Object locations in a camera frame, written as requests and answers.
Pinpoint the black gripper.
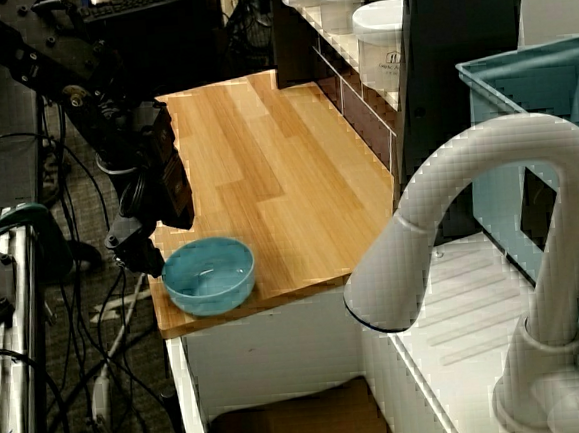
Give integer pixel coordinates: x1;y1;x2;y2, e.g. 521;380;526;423
92;99;201;284

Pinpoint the light blue bowl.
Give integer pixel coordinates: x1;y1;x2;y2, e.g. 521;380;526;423
158;233;260;321

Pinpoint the white toy sink unit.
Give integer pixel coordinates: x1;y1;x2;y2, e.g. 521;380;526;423
157;226;579;433

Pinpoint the green clamp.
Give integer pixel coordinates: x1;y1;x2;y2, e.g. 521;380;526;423
0;200;76;286

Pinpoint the wooden counter board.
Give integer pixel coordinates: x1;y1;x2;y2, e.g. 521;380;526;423
132;60;407;342

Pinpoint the white shelf with brown tiles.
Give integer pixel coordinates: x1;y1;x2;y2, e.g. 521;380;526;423
269;0;409;188

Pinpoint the white lidded jar with logo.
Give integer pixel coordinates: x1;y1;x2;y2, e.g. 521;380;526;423
349;0;411;98

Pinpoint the white curved faucet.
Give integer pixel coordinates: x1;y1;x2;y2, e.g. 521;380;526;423
330;108;579;433

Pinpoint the teal plastic dish bin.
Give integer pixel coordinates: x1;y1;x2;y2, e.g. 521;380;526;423
452;35;579;379

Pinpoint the black floor cable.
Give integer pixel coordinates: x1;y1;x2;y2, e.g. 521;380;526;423
36;122;166;391

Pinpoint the white power strip cable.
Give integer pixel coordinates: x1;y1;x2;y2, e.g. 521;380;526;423
80;271;161;424

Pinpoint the silver metal rail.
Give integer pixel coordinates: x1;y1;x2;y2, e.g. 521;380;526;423
0;223;53;433

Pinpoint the black vertical post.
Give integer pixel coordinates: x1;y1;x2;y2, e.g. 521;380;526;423
386;0;541;192

